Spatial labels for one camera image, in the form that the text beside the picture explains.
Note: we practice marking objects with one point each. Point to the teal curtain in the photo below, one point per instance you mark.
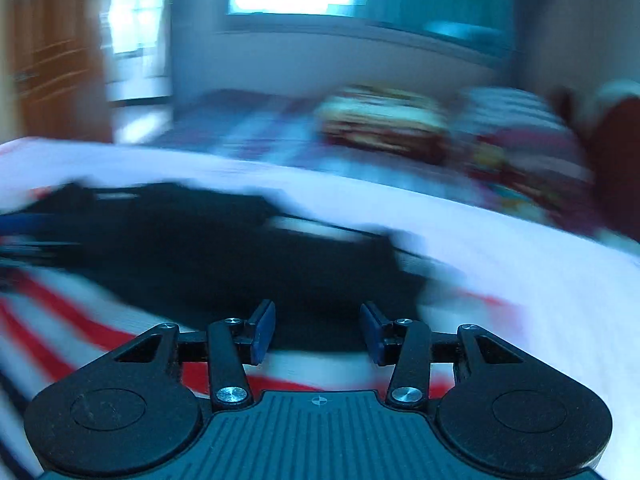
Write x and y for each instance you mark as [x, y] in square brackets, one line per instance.
[440, 5]

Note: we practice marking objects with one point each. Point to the striped knit sweater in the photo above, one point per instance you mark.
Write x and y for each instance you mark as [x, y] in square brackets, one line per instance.
[225, 270]

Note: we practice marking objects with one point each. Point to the colourful printed cloth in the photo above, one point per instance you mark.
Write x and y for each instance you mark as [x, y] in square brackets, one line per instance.
[530, 195]

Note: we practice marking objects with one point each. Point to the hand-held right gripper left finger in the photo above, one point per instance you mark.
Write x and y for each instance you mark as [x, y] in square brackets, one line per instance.
[262, 332]

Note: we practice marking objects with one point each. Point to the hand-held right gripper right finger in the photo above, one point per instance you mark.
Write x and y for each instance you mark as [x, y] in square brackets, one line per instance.
[374, 335]

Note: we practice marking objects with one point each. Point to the striped mattress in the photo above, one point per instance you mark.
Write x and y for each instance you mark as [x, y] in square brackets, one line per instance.
[240, 120]

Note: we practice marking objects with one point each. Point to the folded printed blanket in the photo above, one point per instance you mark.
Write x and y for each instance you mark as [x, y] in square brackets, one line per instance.
[382, 122]

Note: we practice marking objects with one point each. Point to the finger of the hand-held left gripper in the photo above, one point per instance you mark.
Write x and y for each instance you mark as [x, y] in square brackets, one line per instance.
[30, 225]

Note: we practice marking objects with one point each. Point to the sheer white curtain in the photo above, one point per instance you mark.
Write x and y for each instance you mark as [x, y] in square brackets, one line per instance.
[135, 30]

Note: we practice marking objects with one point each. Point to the wooden door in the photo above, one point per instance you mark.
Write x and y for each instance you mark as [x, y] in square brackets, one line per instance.
[55, 50]

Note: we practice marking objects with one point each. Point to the striped pillow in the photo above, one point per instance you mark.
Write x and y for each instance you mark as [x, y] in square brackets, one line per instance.
[520, 125]

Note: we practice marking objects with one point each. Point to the bed with floral sheet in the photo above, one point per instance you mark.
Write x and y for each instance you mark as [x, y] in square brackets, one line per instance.
[550, 285]

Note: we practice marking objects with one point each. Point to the red and white headboard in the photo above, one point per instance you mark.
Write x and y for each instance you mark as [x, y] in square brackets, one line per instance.
[617, 160]

